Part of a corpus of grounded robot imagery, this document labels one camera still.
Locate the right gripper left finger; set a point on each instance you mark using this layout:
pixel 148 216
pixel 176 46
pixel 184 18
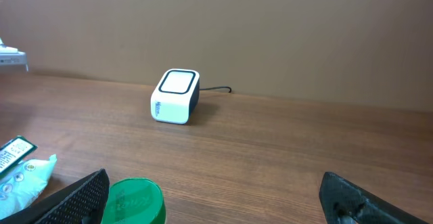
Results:
pixel 83 201

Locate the green white gum pack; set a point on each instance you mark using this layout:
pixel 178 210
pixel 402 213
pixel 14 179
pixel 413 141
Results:
pixel 13 152

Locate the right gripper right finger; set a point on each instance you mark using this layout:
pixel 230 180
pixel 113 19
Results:
pixel 344 202

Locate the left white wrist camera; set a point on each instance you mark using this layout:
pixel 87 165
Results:
pixel 13 57

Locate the light teal sachet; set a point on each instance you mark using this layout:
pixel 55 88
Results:
pixel 24 184

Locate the green lid jar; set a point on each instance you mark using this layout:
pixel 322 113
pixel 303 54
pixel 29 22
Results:
pixel 135 201

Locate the white barcode scanner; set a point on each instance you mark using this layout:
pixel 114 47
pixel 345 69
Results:
pixel 175 96

